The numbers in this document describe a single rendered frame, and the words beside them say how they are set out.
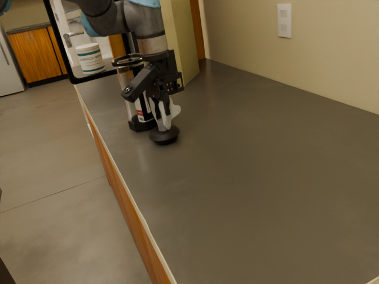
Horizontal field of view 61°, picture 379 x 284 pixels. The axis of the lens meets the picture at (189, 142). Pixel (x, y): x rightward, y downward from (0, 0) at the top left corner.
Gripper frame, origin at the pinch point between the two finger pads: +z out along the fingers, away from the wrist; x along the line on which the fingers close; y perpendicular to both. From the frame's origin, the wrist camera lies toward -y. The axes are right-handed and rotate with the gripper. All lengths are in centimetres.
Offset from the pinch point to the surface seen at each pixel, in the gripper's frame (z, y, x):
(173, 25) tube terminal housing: -20, 34, 34
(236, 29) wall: -11, 68, 33
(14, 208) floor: 99, -40, 173
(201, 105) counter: 5.2, 24.2, 11.4
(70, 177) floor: 99, 7, 180
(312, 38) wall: -12, 56, -12
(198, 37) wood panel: -6, 70, 63
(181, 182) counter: 5.1, -10.2, -20.9
